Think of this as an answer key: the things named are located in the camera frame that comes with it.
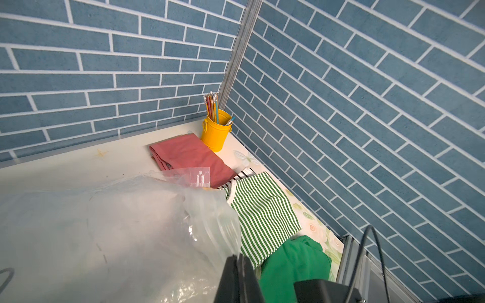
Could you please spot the red garment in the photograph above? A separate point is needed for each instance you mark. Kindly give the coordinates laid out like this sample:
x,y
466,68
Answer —
x,y
188,151

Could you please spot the yellow pencil cup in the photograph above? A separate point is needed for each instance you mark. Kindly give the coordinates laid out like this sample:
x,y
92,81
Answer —
x,y
214,135

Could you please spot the striped black white garment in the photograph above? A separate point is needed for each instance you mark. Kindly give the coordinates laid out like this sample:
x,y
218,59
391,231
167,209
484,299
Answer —
x,y
245,173

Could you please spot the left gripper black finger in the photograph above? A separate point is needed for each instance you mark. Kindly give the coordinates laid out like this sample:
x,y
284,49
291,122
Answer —
x,y
238,282

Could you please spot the bright green garment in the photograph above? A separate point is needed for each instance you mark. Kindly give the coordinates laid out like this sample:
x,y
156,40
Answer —
x,y
296,260

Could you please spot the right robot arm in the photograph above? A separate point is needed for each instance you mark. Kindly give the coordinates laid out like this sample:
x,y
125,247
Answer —
x,y
326,291

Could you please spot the coloured pencils bundle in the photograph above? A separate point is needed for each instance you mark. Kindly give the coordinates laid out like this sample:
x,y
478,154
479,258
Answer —
x,y
212,106

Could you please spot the clear vacuum bag with valve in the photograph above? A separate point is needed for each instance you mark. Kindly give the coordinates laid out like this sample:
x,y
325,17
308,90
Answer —
x,y
138,240

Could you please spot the green white striped garment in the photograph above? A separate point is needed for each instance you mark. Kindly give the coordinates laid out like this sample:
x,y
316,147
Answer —
x,y
266,216

